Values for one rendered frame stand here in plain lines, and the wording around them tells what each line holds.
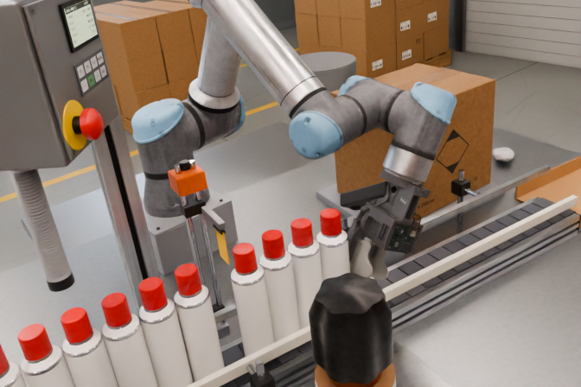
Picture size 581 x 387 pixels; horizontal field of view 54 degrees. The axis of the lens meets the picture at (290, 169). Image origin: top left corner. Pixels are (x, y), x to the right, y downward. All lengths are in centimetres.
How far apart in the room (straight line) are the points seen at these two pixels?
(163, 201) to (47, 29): 67
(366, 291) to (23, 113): 42
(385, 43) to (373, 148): 351
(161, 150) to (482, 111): 73
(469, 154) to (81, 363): 95
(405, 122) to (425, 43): 428
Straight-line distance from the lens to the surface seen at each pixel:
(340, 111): 89
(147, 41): 428
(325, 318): 58
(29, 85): 69
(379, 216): 93
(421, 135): 92
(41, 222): 83
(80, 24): 76
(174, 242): 127
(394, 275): 111
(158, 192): 128
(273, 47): 92
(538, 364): 104
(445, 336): 106
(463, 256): 112
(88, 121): 70
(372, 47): 466
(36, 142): 71
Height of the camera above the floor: 154
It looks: 25 degrees down
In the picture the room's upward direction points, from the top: 7 degrees counter-clockwise
